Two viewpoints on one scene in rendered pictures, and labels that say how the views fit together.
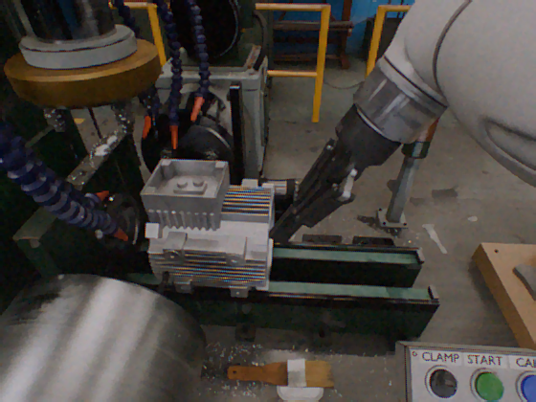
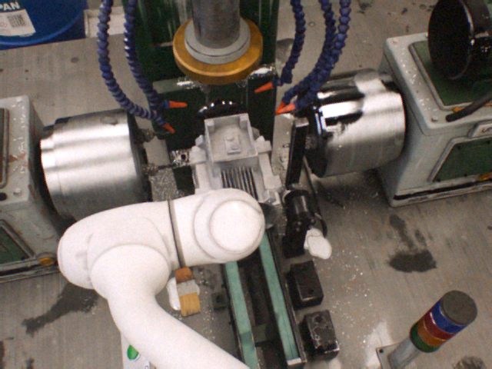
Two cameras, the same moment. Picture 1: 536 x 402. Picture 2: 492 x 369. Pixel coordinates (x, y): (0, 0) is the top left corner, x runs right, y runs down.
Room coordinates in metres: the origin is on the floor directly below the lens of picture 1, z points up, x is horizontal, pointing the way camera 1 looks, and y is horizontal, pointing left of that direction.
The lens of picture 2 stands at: (0.28, -0.53, 2.06)
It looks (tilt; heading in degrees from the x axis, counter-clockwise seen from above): 60 degrees down; 75
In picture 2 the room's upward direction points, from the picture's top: 1 degrees counter-clockwise
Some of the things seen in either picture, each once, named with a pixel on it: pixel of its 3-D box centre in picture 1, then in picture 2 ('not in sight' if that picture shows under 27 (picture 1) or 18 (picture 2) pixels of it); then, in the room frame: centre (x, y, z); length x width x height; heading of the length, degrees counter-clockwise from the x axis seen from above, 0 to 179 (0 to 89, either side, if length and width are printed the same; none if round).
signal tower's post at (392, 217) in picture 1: (412, 159); (422, 339); (0.70, -0.36, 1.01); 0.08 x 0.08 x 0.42; 86
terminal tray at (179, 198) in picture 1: (189, 193); (231, 146); (0.43, 0.14, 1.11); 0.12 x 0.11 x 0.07; 85
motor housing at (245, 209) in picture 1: (218, 234); (234, 182); (0.43, 0.10, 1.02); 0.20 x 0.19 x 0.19; 85
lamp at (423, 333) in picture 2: (422, 127); (436, 327); (0.70, -0.36, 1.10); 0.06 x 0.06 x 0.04
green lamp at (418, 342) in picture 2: (416, 144); (429, 333); (0.70, -0.36, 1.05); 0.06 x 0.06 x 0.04
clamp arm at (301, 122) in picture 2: (240, 147); (296, 157); (0.56, 0.06, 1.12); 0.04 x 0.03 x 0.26; 86
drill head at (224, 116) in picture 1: (204, 135); (356, 121); (0.76, 0.18, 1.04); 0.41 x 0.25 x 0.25; 176
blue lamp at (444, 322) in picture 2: not in sight; (453, 312); (0.70, -0.36, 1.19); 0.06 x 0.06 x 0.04
